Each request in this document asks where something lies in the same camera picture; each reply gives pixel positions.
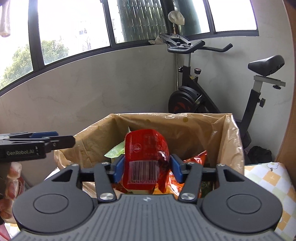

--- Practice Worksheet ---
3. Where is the green snack bag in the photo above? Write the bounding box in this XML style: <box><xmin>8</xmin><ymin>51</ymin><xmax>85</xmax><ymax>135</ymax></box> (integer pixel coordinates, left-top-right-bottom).
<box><xmin>104</xmin><ymin>139</ymin><xmax>125</xmax><ymax>163</ymax></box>

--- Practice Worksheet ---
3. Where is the red patterned cloth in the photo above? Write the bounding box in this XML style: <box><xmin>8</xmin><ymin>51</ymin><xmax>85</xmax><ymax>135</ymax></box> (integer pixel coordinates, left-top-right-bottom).
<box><xmin>0</xmin><ymin>162</ymin><xmax>26</xmax><ymax>241</ymax></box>

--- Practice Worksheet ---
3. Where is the orange chip bag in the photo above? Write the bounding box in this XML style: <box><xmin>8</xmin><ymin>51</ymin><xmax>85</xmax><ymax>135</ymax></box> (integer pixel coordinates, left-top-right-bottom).
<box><xmin>153</xmin><ymin>151</ymin><xmax>207</xmax><ymax>199</ymax></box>

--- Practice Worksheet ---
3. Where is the black exercise bike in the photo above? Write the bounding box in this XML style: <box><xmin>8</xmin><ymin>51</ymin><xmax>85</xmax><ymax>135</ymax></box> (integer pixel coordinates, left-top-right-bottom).
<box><xmin>158</xmin><ymin>33</ymin><xmax>287</xmax><ymax>163</ymax></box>

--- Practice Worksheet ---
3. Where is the floral checked table cover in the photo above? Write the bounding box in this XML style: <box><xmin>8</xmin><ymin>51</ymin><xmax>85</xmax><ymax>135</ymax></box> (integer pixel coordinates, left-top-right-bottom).
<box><xmin>244</xmin><ymin>162</ymin><xmax>296</xmax><ymax>240</ymax></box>

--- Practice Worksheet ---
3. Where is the taped cardboard box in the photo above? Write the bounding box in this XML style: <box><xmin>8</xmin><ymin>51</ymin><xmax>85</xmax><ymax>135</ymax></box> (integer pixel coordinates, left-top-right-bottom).
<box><xmin>53</xmin><ymin>112</ymin><xmax>245</xmax><ymax>200</ymax></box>

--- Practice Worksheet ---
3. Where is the white cloth on pole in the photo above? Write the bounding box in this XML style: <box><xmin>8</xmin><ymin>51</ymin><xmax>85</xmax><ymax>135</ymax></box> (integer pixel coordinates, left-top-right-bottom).
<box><xmin>168</xmin><ymin>11</ymin><xmax>185</xmax><ymax>26</ymax></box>

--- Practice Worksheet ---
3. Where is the red snack stick packet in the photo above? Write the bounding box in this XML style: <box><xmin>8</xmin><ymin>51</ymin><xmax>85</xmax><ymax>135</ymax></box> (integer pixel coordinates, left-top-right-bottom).
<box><xmin>122</xmin><ymin>129</ymin><xmax>170</xmax><ymax>193</ymax></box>

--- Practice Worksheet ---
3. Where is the wooden board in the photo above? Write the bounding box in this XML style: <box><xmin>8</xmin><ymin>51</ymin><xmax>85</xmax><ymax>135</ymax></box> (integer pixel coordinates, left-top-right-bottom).
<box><xmin>275</xmin><ymin>0</ymin><xmax>296</xmax><ymax>172</ymax></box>

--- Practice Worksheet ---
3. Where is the black window frame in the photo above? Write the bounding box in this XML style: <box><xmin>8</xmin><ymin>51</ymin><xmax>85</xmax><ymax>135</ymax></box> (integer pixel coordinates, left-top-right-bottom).
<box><xmin>1</xmin><ymin>1</ymin><xmax>259</xmax><ymax>94</ymax></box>

